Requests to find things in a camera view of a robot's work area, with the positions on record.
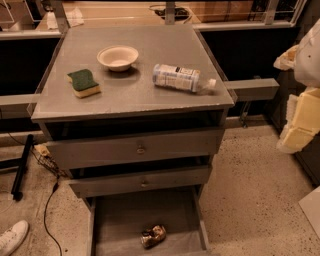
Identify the green and yellow sponge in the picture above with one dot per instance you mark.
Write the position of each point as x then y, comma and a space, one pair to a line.
83, 83

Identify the crushed orange soda can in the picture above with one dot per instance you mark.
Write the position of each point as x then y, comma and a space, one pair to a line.
153, 236

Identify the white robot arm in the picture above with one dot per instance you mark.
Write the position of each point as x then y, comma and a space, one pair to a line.
307, 61

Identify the white crumpled cloth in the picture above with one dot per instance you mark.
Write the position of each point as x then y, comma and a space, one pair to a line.
75, 17

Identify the bottom grey open drawer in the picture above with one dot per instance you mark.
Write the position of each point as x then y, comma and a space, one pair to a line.
117, 223

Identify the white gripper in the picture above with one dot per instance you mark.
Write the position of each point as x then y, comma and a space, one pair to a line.
309, 63

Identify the black metal bar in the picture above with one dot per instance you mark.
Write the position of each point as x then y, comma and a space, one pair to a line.
15, 191

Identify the white paper bowl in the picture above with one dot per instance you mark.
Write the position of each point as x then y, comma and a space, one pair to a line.
117, 58

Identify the grey drawer cabinet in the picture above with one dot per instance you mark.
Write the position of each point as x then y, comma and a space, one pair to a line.
129, 101

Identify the middle grey drawer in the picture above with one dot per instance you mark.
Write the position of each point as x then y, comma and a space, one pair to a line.
142, 181

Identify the grey horizontal rail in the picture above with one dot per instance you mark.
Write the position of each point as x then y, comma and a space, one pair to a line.
253, 90

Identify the top grey drawer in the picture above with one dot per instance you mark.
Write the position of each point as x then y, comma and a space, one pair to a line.
83, 153

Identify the plastic bottle with label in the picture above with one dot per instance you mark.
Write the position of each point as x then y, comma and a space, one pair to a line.
180, 78

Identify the white sneaker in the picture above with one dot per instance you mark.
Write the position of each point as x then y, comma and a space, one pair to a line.
13, 237

